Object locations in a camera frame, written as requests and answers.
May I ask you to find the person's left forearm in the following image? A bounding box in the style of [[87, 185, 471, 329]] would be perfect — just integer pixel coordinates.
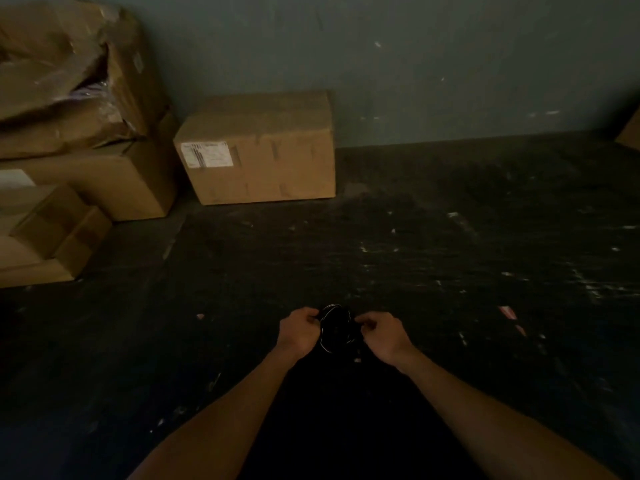
[[127, 344, 300, 480]]

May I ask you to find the torn open cardboard box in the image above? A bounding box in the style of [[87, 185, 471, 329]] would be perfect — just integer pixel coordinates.
[[0, 0, 169, 161]]

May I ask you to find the person's right forearm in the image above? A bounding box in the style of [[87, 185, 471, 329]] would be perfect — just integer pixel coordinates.
[[399, 347, 621, 480]]

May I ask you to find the flat cardboard box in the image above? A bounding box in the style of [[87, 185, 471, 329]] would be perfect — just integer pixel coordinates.
[[0, 183, 91, 261], [0, 205, 113, 289]]

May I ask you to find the person's right hand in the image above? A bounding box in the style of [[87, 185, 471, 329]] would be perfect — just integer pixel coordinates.
[[353, 311, 421, 368]]

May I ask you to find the cardboard box diamond cutout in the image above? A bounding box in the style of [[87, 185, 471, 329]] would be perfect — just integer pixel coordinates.
[[615, 107, 640, 151]]

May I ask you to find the sealed cardboard box white label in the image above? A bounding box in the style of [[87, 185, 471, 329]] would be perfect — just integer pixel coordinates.
[[173, 91, 337, 206]]

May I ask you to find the large cardboard box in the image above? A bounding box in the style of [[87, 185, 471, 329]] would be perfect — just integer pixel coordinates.
[[0, 109, 181, 223]]

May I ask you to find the person's left hand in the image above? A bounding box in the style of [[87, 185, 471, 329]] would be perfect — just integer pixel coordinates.
[[275, 307, 322, 363]]

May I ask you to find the black cable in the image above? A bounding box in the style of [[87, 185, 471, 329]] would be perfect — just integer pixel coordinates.
[[317, 303, 365, 363]]

